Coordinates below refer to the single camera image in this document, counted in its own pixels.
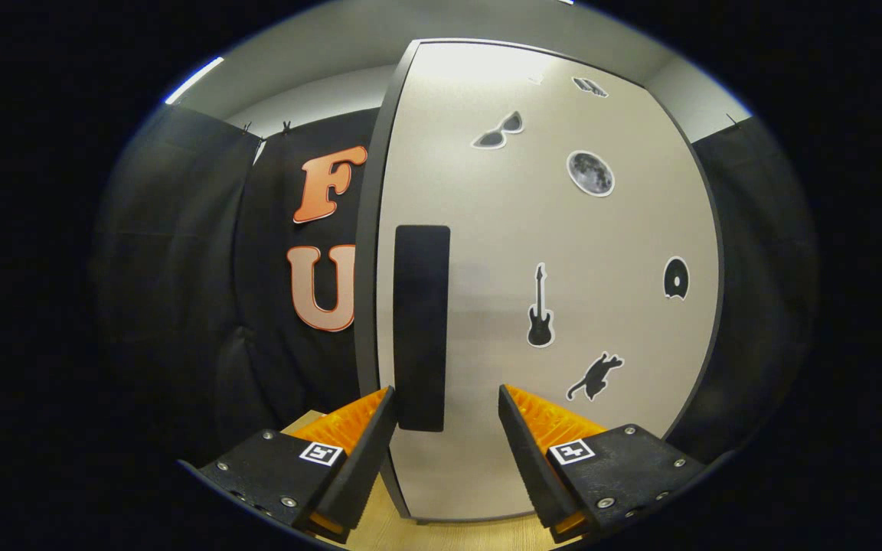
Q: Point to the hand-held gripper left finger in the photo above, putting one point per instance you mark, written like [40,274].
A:
[368,467]

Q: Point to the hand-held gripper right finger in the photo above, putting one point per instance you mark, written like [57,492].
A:
[529,467]

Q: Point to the dark grey shoe cabinet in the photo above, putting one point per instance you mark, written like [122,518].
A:
[364,268]

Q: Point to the black backdrop cloth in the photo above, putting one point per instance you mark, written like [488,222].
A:
[181,268]

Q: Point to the narrow ceiling light strip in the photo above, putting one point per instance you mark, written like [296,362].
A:
[194,80]

